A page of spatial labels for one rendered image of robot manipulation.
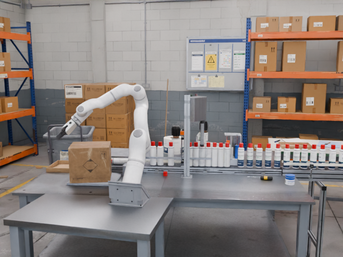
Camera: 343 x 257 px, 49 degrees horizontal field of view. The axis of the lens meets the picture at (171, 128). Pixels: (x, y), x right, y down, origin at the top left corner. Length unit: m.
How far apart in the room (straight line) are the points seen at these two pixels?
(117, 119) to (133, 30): 2.17
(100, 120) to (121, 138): 0.47
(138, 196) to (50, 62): 6.52
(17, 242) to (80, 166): 0.73
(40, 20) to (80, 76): 1.49
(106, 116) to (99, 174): 3.70
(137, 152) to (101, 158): 0.39
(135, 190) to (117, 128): 4.16
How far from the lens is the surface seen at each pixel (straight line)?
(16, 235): 2.51
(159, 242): 2.80
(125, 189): 2.46
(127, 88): 2.90
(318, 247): 3.40
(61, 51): 8.55
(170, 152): 3.18
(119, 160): 3.27
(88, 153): 2.88
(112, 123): 6.54
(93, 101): 2.88
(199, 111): 3.00
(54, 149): 5.30
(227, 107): 7.55
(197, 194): 2.70
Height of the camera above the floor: 1.73
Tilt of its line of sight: 10 degrees down
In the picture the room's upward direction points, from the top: straight up
